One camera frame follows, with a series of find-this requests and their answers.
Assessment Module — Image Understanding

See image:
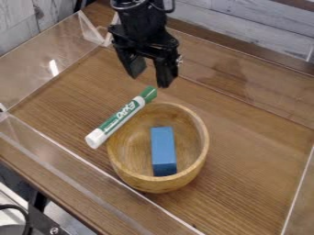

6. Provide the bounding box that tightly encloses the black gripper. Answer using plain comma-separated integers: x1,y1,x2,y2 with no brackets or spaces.
110,6,181,88

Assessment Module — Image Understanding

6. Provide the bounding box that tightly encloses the green Expo marker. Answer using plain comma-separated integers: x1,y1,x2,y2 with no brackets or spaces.
85,86,158,149

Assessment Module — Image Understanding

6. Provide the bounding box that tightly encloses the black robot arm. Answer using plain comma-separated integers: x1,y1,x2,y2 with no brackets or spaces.
109,0,181,88

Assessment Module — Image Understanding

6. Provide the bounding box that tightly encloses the brown wooden bowl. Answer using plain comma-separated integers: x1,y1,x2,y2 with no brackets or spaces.
106,102,210,194

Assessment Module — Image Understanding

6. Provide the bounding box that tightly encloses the blue rectangular block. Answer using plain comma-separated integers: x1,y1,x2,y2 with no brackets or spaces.
152,127,177,176

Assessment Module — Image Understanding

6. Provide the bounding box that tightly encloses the black metal stand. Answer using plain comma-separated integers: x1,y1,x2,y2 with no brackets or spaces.
23,189,85,235

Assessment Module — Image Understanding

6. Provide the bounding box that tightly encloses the clear acrylic corner bracket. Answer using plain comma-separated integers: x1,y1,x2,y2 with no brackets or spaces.
78,11,113,48

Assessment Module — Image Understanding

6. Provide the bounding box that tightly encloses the black cable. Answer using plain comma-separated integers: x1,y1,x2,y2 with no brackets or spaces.
0,204,33,235

